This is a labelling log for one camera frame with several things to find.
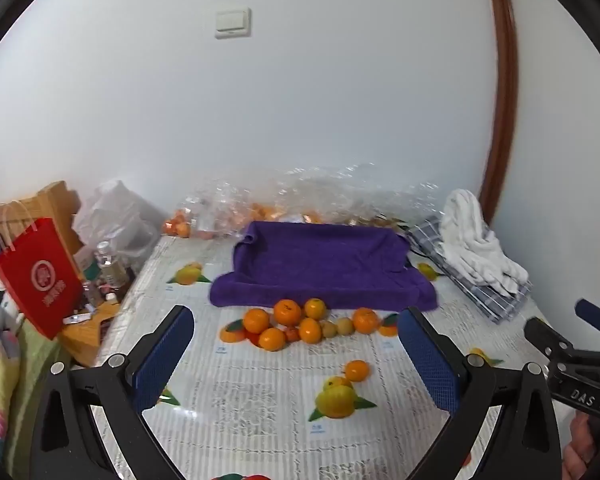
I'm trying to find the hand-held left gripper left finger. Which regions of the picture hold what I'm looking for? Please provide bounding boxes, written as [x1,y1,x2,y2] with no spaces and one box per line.
[30,305,196,480]

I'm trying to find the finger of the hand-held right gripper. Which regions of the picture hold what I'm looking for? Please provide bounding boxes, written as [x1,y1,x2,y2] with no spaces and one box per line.
[575,299,600,346]
[524,316,576,361]

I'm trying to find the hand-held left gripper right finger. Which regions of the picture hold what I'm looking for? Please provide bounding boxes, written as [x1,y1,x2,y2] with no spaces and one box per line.
[397,306,563,480]

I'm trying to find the large orange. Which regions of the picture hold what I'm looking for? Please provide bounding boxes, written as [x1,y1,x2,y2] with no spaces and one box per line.
[273,299,303,326]

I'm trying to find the clear bag of tan fruits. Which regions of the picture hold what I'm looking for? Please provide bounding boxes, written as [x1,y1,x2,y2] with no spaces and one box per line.
[347,212,411,228]

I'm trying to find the person's right hand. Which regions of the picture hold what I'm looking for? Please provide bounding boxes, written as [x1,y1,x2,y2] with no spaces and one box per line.
[562,412,598,480]

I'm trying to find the grey checked cloth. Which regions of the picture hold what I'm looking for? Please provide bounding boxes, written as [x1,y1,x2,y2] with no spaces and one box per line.
[407,215,535,323]

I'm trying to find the wooden stool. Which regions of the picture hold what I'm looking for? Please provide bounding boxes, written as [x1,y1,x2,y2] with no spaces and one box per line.
[60,300,121,366]

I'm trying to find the clear plastic bottle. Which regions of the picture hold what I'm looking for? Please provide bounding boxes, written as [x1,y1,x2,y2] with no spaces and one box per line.
[94,241,126,288]

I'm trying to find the fruit print lace tablecloth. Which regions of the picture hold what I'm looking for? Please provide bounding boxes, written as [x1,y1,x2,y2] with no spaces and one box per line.
[92,232,556,480]

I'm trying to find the white striped towel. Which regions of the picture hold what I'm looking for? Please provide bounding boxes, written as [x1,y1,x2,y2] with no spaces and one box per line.
[439,189,530,297]

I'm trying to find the clear bag of oranges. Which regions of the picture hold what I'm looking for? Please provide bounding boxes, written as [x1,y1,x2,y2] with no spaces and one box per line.
[161,197,218,239]

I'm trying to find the green cloth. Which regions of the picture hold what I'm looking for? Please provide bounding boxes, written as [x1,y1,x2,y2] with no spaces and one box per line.
[5,320,71,466]

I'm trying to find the red paper bag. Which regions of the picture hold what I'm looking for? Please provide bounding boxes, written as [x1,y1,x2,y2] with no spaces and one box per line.
[0,200,86,341]

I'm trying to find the white plastic bag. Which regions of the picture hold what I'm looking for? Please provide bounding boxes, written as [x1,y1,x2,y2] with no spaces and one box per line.
[72,179,163,271]

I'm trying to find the purple towel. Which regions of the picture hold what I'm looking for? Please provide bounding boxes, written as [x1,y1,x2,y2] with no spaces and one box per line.
[209,220,439,312]

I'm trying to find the wooden chair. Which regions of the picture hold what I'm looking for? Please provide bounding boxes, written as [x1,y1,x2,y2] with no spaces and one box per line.
[0,180,83,261]

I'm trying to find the crumpled clear plastic bag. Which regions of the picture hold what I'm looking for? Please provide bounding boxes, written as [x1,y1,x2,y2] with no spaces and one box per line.
[220,162,441,226]

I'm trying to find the brown wooden door frame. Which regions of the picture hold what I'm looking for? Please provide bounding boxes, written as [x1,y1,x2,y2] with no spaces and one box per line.
[480,0,520,226]

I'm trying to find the white light switch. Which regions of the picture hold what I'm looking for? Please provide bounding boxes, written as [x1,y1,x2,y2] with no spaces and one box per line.
[214,7,252,40]

